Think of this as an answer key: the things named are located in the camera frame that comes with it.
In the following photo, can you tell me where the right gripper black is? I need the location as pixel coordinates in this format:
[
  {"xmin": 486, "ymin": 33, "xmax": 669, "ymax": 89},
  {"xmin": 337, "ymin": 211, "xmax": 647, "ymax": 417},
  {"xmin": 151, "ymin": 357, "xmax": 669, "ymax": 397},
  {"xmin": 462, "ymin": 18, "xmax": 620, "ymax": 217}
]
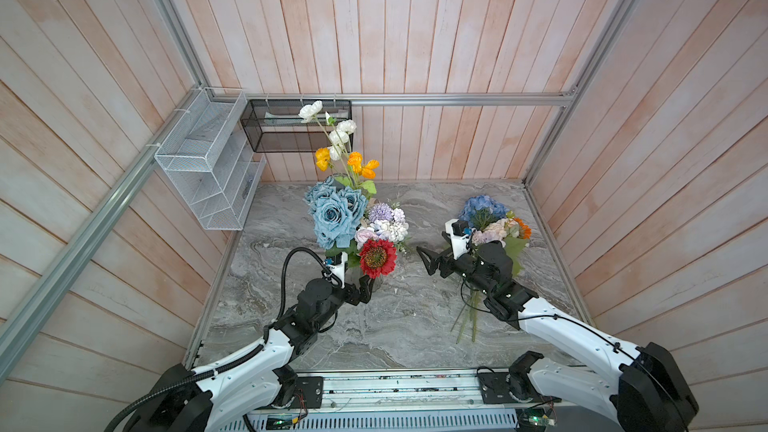
[{"xmin": 418, "ymin": 230, "xmax": 492, "ymax": 298}]

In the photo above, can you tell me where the red flower stem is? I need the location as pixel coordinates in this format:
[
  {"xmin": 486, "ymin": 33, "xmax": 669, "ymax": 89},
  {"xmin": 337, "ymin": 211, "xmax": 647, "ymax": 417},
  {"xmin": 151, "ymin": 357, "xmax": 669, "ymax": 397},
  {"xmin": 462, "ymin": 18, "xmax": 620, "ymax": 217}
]
[{"xmin": 359, "ymin": 239, "xmax": 397, "ymax": 279}]

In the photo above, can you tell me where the pink lilac mixed bouquet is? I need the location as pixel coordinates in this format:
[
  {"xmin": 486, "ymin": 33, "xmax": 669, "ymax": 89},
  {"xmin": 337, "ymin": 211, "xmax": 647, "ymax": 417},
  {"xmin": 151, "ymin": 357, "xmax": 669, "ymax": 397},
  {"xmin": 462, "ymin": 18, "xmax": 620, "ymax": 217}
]
[{"xmin": 355, "ymin": 202, "xmax": 409, "ymax": 251}]

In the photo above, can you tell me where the teal blue rose bunch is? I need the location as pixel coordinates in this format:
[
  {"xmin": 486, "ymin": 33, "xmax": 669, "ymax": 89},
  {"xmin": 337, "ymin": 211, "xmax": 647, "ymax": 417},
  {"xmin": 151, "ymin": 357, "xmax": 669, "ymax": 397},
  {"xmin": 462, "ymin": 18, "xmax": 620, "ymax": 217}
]
[{"xmin": 305, "ymin": 176, "xmax": 368, "ymax": 250}]

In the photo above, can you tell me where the yellow orange flower stem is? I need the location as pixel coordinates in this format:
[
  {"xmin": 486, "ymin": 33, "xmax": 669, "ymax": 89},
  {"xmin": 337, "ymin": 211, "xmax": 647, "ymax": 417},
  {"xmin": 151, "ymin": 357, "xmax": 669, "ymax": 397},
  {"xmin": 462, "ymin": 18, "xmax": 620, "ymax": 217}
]
[{"xmin": 314, "ymin": 146, "xmax": 380, "ymax": 197}]

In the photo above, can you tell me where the white flower stem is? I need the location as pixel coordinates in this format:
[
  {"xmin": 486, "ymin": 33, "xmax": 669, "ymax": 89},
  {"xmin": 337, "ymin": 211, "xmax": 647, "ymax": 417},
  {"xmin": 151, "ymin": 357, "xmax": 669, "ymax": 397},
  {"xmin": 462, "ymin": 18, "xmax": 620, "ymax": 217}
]
[{"xmin": 298, "ymin": 101, "xmax": 357, "ymax": 160}]

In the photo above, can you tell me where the clear grey glass vase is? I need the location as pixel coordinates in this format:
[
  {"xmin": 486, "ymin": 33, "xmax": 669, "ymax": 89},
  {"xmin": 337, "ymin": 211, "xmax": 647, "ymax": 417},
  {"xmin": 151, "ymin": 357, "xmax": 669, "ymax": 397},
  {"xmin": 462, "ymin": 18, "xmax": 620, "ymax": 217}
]
[{"xmin": 359, "ymin": 273, "xmax": 384, "ymax": 293}]

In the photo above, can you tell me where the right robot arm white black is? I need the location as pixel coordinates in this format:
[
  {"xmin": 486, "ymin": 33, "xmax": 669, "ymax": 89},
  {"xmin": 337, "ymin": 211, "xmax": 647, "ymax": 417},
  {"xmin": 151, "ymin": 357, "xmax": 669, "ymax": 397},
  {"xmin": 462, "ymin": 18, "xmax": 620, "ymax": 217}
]
[{"xmin": 417, "ymin": 242, "xmax": 699, "ymax": 431}]

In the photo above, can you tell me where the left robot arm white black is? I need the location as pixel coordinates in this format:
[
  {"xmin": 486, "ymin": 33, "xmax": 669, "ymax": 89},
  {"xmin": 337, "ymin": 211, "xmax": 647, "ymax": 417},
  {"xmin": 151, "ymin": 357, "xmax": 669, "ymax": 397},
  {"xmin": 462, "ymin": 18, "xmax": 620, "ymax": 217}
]
[{"xmin": 106, "ymin": 275, "xmax": 375, "ymax": 431}]

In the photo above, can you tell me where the blue hydrangea stem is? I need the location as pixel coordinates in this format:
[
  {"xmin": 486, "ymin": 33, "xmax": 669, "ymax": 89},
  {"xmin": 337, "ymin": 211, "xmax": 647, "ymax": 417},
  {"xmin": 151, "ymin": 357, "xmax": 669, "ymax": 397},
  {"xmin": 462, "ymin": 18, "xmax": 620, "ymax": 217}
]
[{"xmin": 459, "ymin": 195, "xmax": 509, "ymax": 230}]

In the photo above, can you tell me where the pink hydrangea bouquet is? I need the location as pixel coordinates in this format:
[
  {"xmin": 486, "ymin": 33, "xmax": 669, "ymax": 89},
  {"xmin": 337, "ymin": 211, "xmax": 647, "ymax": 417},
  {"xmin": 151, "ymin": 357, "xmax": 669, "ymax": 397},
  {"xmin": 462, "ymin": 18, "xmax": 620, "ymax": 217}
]
[{"xmin": 457, "ymin": 216, "xmax": 528, "ymax": 341}]

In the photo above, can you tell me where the electronics board with leds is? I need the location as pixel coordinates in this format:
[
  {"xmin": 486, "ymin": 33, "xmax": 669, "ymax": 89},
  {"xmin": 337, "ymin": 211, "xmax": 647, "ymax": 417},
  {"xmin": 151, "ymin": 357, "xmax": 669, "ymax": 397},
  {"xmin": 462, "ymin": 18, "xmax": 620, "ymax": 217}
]
[{"xmin": 516, "ymin": 408, "xmax": 556, "ymax": 432}]

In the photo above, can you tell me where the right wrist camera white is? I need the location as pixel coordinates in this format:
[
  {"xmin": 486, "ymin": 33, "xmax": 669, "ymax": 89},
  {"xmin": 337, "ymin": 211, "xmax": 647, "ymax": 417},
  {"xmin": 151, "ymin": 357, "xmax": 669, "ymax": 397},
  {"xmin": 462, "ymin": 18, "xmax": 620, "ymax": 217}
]
[{"xmin": 445, "ymin": 219, "xmax": 473, "ymax": 260}]

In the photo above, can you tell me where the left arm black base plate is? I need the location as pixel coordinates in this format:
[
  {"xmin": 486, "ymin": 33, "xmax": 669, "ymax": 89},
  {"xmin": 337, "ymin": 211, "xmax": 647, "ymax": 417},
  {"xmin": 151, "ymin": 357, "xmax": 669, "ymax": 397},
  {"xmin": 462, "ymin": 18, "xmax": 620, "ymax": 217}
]
[{"xmin": 275, "ymin": 376, "xmax": 325, "ymax": 410}]

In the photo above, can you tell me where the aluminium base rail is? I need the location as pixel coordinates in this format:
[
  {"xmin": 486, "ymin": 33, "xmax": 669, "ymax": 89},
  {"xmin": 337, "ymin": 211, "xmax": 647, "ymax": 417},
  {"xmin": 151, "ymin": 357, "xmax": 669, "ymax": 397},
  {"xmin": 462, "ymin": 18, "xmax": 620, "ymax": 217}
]
[{"xmin": 229, "ymin": 369, "xmax": 621, "ymax": 431}]

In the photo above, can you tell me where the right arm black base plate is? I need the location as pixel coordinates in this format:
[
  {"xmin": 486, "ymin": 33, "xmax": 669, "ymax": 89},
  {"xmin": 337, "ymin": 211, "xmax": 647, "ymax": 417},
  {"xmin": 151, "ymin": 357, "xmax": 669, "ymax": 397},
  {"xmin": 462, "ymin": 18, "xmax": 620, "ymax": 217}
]
[{"xmin": 476, "ymin": 367, "xmax": 540, "ymax": 405}]

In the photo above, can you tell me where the black mesh wall basket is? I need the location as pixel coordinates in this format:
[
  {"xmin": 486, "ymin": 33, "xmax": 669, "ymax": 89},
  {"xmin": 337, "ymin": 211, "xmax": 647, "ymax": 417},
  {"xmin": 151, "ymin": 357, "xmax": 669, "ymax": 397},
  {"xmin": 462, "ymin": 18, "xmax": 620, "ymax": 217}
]
[{"xmin": 240, "ymin": 100, "xmax": 352, "ymax": 154}]

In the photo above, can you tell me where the horizontal aluminium frame bar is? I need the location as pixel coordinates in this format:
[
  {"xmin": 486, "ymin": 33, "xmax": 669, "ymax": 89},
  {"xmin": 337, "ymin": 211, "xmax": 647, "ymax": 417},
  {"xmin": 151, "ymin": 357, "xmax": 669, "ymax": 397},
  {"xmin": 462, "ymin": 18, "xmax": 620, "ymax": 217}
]
[{"xmin": 210, "ymin": 88, "xmax": 575, "ymax": 107}]

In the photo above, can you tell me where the white wire shelf rack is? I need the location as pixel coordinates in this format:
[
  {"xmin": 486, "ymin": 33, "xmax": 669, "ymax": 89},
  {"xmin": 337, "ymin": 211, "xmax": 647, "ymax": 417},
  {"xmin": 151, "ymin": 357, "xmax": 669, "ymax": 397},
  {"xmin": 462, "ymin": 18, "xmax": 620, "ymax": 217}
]
[{"xmin": 155, "ymin": 87, "xmax": 266, "ymax": 231}]

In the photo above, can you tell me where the black corrugated cable hose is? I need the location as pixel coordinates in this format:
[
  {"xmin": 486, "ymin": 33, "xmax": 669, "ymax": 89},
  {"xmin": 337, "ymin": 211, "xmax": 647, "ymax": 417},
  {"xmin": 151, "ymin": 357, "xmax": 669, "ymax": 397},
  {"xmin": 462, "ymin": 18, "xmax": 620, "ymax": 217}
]
[{"xmin": 103, "ymin": 245, "xmax": 331, "ymax": 432}]

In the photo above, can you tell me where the left aluminium frame bar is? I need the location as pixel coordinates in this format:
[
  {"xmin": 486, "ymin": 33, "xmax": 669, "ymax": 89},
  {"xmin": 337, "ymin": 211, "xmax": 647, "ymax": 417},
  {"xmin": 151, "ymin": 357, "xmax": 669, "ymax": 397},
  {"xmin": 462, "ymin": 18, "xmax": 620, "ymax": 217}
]
[{"xmin": 1, "ymin": 85, "xmax": 204, "ymax": 381}]

